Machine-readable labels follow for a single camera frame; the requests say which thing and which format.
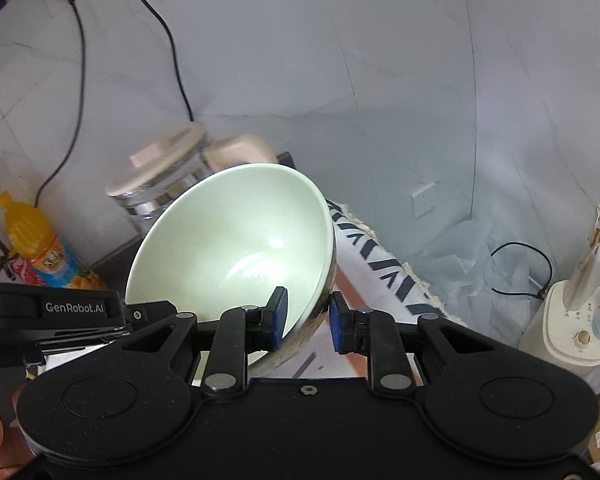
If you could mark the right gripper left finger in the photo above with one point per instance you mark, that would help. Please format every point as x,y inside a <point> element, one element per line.
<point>241,331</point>

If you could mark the orange juice bottle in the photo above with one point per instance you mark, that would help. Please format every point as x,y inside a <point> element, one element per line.
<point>34,239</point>

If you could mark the patterned table cloth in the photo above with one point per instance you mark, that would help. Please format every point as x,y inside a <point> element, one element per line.
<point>368,276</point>

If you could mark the red cola can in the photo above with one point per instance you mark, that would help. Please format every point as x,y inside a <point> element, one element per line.
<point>23,270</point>

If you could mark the black power cable thin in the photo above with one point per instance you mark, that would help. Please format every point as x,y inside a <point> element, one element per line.
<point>79,94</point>

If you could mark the white wall socket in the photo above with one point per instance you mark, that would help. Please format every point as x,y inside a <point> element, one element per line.
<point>424,199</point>

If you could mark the person's right hand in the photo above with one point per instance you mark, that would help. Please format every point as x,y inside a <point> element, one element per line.
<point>15,453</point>

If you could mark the cream appliance with straws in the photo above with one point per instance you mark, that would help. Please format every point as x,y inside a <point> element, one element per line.
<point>563,331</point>

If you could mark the glass kettle cream handle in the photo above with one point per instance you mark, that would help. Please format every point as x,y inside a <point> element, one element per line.
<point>162,171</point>

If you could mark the pale green bowl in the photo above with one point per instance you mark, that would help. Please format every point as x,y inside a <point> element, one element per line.
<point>232,239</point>

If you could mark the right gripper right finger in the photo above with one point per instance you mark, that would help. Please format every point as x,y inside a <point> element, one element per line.
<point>374,335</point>

